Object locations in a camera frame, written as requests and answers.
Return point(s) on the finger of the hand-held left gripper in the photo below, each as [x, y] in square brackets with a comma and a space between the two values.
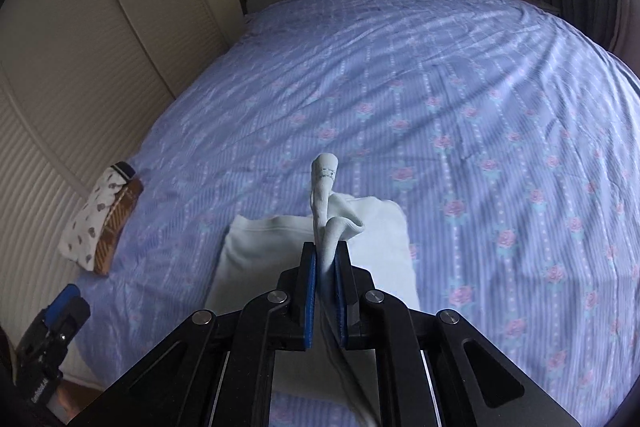
[65, 296]
[75, 314]

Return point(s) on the white printed folded garment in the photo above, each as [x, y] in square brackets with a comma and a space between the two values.
[87, 227]

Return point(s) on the blue floral bed sheet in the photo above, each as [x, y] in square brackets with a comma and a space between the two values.
[400, 82]

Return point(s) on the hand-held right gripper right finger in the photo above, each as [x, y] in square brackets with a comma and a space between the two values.
[342, 302]

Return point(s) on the white nightstand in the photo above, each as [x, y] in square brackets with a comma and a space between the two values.
[542, 4]

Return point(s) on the beige louvred wardrobe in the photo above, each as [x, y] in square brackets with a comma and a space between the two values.
[75, 32]

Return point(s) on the navy folded garment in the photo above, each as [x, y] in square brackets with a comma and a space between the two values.
[124, 169]

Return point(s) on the light green long-sleeve shirt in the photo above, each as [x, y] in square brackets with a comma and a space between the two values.
[260, 247]

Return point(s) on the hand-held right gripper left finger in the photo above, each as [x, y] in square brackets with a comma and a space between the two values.
[310, 297]

